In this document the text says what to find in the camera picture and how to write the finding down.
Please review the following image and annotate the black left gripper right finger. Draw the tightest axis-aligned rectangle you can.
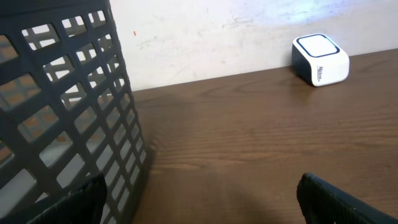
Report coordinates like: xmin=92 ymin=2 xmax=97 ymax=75
xmin=297 ymin=173 xmax=397 ymax=224

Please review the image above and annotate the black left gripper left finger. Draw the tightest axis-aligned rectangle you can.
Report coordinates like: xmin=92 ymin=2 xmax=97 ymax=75
xmin=27 ymin=174 xmax=108 ymax=224

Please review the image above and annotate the white barcode scanner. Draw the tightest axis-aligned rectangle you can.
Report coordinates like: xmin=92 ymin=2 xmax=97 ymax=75
xmin=291 ymin=34 xmax=349 ymax=87

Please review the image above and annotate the grey plastic shopping basket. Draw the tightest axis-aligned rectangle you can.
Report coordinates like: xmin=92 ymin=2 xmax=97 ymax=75
xmin=1 ymin=0 xmax=148 ymax=223

